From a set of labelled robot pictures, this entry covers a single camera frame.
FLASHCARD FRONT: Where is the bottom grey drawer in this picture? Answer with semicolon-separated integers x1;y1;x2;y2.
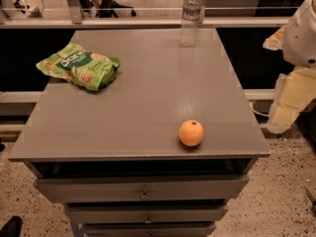
84;222;215;237

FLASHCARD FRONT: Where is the grey drawer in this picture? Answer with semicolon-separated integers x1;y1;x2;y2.
84;222;215;237
65;204;228;224
35;174;249;203

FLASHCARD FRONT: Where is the clear plastic water bottle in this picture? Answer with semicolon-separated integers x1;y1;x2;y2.
180;0;201;47

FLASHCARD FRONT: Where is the green rice chip bag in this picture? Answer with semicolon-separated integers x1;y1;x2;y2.
37;43;120;92

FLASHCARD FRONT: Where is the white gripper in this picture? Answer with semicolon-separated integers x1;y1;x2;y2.
263;0;316;134

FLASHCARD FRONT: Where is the orange fruit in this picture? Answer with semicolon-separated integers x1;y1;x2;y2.
178;119;204;146

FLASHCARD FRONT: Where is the black office chair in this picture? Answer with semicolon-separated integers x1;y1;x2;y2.
76;0;137;19

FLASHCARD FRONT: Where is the black shoe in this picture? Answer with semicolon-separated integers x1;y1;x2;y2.
0;216;23;237

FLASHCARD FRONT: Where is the top grey drawer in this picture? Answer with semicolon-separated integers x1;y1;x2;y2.
35;174;249;203

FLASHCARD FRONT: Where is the grey drawer cabinet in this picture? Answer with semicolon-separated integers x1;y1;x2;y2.
8;28;272;237

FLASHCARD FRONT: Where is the white cable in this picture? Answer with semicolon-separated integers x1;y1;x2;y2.
250;102;271;119

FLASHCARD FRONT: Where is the middle grey drawer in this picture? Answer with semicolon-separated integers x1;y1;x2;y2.
65;204;228;224

